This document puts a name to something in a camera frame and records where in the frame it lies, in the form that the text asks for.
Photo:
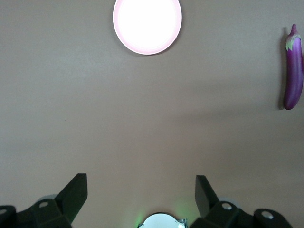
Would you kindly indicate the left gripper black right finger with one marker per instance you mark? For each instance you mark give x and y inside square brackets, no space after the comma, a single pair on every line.
[204,197]

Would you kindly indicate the pink round plate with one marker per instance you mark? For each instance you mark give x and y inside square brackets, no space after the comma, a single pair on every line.
[147,23]

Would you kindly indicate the brown table mat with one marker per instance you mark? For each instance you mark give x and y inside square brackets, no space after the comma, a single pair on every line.
[95,107]

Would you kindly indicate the long purple eggplant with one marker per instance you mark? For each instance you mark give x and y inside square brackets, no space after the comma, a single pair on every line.
[294,71]

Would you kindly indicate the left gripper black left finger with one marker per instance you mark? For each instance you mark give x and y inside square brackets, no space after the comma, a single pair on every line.
[71,197]

